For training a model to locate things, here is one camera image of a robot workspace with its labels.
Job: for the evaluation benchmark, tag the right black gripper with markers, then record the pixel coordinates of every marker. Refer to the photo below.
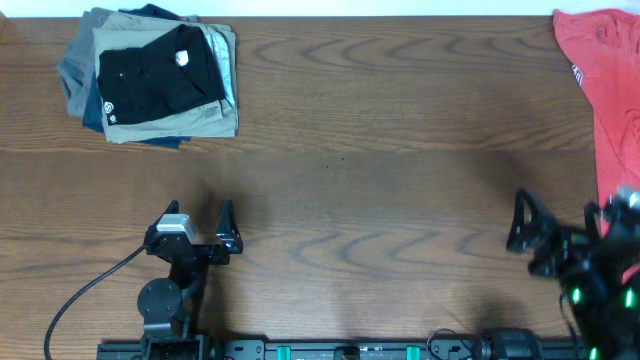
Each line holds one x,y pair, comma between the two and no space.
559,243

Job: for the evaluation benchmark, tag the red t-shirt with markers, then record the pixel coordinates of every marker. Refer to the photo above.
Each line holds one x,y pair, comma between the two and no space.
603,49

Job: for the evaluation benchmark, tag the folded khaki pants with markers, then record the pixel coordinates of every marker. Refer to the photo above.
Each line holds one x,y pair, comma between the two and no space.
216,119

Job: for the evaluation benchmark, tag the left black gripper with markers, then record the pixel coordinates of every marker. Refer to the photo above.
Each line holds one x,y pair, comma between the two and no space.
201,249

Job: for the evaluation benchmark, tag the folded grey garment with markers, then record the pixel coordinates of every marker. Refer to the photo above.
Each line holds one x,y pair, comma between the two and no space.
76,68

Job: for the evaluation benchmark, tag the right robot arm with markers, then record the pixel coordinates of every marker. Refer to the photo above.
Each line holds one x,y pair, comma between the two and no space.
606,311

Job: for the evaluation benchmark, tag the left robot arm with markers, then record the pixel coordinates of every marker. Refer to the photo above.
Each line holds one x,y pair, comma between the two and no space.
170,305

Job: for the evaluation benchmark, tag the black t-shirt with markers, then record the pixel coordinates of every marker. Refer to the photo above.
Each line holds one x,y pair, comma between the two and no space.
174,73

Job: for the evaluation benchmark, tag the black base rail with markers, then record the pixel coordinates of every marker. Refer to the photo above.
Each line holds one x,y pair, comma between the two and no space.
442,344

